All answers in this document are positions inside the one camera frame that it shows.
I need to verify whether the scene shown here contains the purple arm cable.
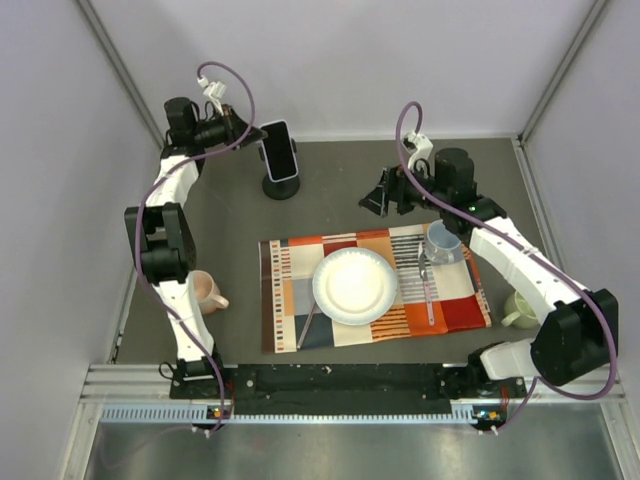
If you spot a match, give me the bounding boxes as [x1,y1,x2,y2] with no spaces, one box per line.
[395,101,620,435]
[135,60,257,435]

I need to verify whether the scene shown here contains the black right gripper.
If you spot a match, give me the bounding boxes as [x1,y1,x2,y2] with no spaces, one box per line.
[358,159,450,219]

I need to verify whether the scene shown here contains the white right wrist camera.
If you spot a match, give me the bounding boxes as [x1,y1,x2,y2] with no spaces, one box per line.
[402,132,434,172]

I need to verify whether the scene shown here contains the phone with lilac case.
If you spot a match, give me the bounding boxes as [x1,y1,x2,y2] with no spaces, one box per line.
[260,120,299,183]

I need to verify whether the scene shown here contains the blue grey mug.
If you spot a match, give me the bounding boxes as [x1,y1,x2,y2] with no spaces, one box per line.
[424,220,464,265]

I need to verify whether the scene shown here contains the grey slotted cable duct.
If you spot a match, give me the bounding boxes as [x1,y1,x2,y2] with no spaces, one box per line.
[99,399,506,426]

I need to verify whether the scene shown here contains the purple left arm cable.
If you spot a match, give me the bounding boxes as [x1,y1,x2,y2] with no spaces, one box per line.
[135,60,257,435]

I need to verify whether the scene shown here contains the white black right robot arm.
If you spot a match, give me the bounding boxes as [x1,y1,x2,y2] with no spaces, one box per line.
[359,138,618,396]

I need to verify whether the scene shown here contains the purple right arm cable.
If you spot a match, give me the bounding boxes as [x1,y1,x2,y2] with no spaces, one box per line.
[395,101,620,435]

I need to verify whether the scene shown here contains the green mug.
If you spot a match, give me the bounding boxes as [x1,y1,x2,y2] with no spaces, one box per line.
[501,292,539,330]

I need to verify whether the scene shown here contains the white ceramic plate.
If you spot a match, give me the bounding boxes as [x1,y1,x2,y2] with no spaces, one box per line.
[312,247,398,326]

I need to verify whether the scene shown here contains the black phone stand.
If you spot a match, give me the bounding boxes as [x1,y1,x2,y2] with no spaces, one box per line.
[259,139,300,200]

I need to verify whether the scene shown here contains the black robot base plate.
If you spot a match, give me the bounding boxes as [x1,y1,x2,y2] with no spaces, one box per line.
[170,362,525,405]

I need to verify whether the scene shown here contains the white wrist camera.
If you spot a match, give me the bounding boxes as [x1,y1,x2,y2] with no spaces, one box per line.
[197,75,227,115]
[402,132,434,172]

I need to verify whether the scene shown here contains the colourful patterned placemat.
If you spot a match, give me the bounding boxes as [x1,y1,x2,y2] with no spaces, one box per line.
[259,223,492,354]

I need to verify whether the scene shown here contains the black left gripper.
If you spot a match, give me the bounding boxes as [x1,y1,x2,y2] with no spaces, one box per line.
[191,103,266,150]

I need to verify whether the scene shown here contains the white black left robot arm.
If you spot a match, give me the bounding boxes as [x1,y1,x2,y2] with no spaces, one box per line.
[124,97,266,397]

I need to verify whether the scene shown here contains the pink handled fork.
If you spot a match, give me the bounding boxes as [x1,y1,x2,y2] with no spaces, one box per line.
[418,242,435,326]

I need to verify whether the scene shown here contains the pink handled knife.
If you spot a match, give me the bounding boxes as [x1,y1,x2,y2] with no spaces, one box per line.
[296,301,317,350]

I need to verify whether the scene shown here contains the pink ceramic mug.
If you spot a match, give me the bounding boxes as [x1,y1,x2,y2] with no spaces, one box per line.
[193,270,229,315]

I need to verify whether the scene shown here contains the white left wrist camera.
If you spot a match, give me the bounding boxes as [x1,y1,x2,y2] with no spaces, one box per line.
[197,75,227,115]

